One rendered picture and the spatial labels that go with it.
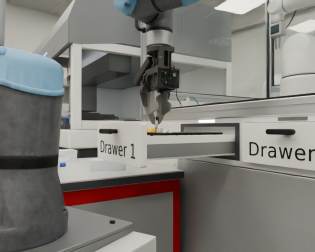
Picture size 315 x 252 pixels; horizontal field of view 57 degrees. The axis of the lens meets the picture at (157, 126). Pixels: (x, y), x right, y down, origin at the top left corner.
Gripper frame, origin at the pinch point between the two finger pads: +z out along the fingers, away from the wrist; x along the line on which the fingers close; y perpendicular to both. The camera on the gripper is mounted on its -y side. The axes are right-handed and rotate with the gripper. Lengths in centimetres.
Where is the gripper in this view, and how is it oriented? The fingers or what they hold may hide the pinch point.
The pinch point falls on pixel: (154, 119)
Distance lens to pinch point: 84.1
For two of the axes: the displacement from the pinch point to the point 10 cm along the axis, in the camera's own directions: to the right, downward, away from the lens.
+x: 8.6, 0.2, 5.2
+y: 5.2, -0.1, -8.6
